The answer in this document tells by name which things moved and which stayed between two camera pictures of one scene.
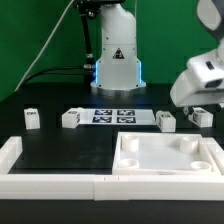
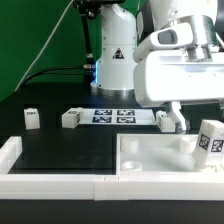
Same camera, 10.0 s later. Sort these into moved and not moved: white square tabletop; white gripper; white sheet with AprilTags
Moved: white gripper
Not moved: white sheet with AprilTags; white square tabletop
